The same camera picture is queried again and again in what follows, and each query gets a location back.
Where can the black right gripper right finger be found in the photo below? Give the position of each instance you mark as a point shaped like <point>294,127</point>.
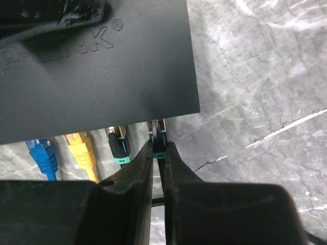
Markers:
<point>201,212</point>

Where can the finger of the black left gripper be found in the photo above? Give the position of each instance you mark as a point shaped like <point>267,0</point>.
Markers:
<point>22,20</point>

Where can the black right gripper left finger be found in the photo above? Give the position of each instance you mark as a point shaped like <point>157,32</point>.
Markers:
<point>115,211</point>

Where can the black network switch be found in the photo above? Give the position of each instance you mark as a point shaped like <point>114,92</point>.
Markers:
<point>134,65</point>

